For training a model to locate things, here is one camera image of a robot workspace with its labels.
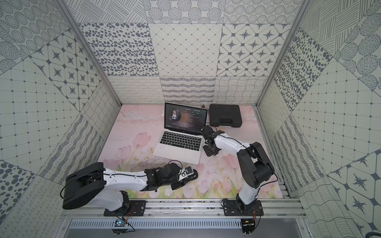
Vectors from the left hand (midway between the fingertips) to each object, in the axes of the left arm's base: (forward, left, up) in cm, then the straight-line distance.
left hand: (187, 173), depth 82 cm
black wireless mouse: (-1, -4, -1) cm, 4 cm away
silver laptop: (+24, +6, -3) cm, 25 cm away
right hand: (+14, -16, -1) cm, 21 cm away
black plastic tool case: (+44, -26, 0) cm, 51 cm away
